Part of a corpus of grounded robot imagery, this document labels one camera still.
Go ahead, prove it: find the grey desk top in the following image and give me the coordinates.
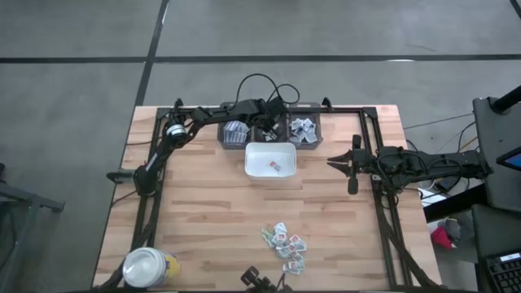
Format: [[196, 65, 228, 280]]
[[471, 96, 521, 212]]

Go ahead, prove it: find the black pole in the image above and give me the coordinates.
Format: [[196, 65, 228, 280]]
[[490, 85, 521, 115]]

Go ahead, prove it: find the long white packet strip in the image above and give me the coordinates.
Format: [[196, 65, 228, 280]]
[[223, 124, 241, 144]]

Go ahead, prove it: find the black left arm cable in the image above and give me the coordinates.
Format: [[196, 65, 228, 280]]
[[234, 72, 301, 107]]

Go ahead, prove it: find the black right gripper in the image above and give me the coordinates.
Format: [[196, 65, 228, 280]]
[[327, 134, 368, 196]]

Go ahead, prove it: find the white canister yellow label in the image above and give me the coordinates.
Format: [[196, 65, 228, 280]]
[[121, 246, 182, 289]]

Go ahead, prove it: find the black keyboard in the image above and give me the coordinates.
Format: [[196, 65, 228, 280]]
[[484, 251, 521, 293]]

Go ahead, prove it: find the white packet small logo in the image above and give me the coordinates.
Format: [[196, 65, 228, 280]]
[[282, 260, 305, 276]]

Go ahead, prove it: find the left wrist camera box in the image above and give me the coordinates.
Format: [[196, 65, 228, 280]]
[[266, 96, 288, 117]]

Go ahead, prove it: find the white plastic bin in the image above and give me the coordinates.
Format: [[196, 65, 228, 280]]
[[244, 141, 299, 181]]

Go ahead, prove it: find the white paper sheet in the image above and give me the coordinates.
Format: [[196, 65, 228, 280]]
[[418, 186, 448, 207]]

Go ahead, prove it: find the black aluminium table frame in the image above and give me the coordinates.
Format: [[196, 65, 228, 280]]
[[106, 97, 443, 293]]

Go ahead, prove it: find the grey metal stand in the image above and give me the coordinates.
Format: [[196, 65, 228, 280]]
[[0, 162, 66, 293]]

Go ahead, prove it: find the tablet screen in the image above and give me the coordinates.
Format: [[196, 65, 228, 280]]
[[496, 146, 521, 172]]

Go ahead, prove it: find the red cloth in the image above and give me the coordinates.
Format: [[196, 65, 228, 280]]
[[430, 226, 453, 250]]

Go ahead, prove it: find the black desk beam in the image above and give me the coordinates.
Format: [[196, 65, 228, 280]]
[[422, 189, 489, 223]]

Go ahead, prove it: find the dark translucent plastic bin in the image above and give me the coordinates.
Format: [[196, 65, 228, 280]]
[[218, 101, 253, 150], [254, 101, 290, 144], [287, 101, 324, 150]]

